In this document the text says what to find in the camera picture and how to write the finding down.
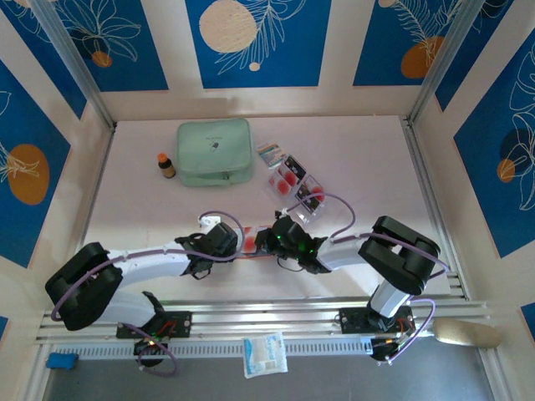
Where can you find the mint green zip pouch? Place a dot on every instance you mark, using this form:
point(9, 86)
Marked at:
point(213, 150)

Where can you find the aluminium table side rail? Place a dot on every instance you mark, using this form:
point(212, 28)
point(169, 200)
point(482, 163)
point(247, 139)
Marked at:
point(95, 196)
point(414, 146)

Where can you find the aluminium frame post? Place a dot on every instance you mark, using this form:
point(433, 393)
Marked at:
point(74, 62)
point(445, 62)

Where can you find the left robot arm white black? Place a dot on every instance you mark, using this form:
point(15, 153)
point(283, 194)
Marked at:
point(83, 288)

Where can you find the white blue wipes packet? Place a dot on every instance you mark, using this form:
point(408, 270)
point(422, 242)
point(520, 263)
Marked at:
point(265, 355)

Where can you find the blue sponge block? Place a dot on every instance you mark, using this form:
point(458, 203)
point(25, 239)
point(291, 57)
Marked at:
point(62, 361)

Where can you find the black controller board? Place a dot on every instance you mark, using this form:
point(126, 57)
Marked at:
point(382, 351)
point(144, 348)

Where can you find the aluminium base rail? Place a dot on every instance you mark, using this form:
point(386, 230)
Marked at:
point(259, 317)

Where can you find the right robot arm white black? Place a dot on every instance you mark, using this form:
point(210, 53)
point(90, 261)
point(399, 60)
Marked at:
point(397, 255)

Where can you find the tan oval object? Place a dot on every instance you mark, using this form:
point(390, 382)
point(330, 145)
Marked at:
point(468, 334)

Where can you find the black card red circle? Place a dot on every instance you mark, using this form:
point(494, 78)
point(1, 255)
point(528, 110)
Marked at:
point(305, 201)
point(251, 244)
point(281, 186)
point(293, 165)

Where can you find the brown bottle orange cap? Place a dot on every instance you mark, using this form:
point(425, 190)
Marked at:
point(166, 167)

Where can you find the orange card holder wallet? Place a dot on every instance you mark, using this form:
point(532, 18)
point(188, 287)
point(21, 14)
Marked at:
point(251, 254)

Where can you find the small colourful printed box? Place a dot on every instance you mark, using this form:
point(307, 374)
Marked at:
point(269, 151)

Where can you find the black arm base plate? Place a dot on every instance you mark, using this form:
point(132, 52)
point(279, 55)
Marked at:
point(351, 319)
point(179, 323)

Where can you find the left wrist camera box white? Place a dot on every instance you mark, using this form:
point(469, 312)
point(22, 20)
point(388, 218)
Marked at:
point(210, 219)

